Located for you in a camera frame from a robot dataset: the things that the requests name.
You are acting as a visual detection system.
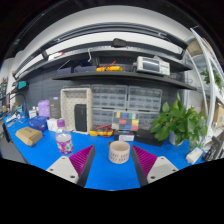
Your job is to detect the black wall shelf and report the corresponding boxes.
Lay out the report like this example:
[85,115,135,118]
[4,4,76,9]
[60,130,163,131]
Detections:
[53,71,197,91]

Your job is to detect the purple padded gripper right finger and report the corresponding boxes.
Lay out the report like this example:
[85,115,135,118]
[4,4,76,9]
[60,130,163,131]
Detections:
[131,145,178,187]

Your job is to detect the black box white label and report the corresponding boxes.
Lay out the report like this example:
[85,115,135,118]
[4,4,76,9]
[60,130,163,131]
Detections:
[114,130,135,141]

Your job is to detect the colour checker card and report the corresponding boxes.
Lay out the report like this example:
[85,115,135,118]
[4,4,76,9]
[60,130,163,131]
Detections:
[112,112,139,131]

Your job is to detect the white perforated bin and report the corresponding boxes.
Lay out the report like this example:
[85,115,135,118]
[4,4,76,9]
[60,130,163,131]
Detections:
[60,88,92,134]

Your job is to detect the white metal rack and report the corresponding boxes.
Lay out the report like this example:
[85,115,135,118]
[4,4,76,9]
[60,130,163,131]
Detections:
[184,28,224,145]

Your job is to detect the grey drawer organizer left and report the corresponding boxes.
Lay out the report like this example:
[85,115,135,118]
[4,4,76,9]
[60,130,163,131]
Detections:
[91,84,127,127]

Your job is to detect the white power adapter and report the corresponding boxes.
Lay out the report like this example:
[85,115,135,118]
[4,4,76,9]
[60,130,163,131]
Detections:
[186,148,203,164]

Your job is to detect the green potted plant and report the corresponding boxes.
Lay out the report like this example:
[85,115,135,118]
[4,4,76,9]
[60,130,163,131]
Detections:
[150,95,208,149]

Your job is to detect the clear water bottle purple cap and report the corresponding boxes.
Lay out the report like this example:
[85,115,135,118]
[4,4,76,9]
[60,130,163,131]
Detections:
[55,118,73,155]

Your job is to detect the brown cardboard box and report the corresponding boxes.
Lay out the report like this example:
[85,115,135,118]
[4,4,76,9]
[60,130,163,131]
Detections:
[16,127,43,146]

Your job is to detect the black flat box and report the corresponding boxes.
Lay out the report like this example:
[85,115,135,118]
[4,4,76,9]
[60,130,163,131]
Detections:
[135,129,164,146]

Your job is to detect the black rectangular device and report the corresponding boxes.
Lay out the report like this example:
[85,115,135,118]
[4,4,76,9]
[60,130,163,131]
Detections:
[74,104,87,132]

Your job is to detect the small white box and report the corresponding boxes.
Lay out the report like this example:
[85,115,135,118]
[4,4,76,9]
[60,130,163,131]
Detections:
[47,118,58,132]

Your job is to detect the yellow multimeter on shelf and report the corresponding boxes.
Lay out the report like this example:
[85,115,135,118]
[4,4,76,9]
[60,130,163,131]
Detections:
[96,61,123,72]

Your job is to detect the grey drawer organizer right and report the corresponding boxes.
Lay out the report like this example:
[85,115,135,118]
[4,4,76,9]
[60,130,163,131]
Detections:
[127,86,162,130]

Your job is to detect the beige ribbed cup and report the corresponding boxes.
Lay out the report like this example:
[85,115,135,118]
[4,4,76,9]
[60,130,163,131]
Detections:
[108,141,130,164]

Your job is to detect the grey drawer organizer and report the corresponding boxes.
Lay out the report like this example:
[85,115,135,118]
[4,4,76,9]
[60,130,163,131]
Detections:
[127,86,162,130]
[91,84,127,127]

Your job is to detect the yellow multimeter on table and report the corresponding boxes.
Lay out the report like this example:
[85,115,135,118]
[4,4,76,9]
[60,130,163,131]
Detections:
[89,125,114,137]

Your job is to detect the blue box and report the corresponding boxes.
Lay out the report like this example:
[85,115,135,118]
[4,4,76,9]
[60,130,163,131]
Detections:
[28,116,48,132]

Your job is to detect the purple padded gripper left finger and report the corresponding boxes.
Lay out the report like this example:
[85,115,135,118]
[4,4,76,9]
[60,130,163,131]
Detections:
[47,145,95,187]

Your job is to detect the oscilloscope on shelf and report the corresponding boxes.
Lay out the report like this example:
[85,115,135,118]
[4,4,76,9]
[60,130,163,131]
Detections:
[137,56,170,76]

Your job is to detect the purple pouch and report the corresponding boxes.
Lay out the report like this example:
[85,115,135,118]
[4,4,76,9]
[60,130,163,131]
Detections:
[38,100,50,117]

